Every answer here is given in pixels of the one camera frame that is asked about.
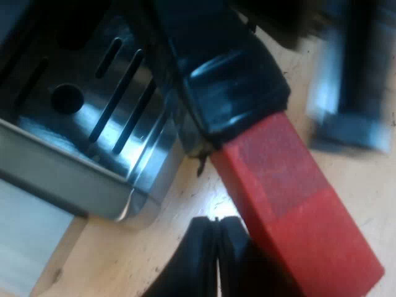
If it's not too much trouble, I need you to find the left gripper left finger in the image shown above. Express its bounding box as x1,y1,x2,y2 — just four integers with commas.
144,216,220,297

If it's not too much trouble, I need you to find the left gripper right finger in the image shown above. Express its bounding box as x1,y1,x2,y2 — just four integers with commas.
216,215,298,297

